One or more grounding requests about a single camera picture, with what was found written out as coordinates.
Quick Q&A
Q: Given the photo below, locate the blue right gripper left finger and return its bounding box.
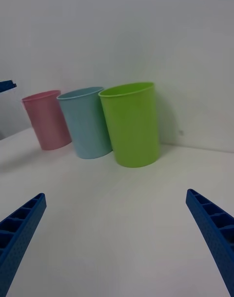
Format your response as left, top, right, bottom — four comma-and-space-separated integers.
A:
0, 192, 47, 297

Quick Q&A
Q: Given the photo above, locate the pale blue plastic bin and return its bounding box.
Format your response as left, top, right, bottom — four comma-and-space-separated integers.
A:
56, 86, 114, 160

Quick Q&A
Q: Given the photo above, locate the pink plastic bin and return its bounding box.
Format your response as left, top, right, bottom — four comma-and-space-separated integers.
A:
21, 90, 73, 151

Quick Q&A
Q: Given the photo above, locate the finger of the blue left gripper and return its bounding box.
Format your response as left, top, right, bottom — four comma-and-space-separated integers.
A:
0, 79, 17, 93

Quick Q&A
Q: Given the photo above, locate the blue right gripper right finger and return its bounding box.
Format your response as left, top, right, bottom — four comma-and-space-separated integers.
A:
185, 188, 234, 297

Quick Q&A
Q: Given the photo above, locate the green plastic bin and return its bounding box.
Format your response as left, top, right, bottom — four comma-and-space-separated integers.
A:
98, 81, 161, 168

